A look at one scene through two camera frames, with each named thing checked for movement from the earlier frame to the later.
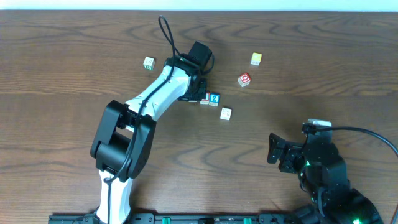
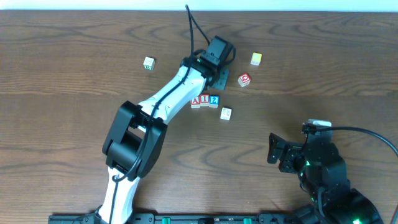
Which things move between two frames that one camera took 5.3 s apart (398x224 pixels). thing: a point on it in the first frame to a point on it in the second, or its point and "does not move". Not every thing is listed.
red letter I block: x=206 y=101 does not move
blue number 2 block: x=214 y=99 does not move
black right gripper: x=288 y=156 does not move
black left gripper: x=195 y=95 to x=221 y=78
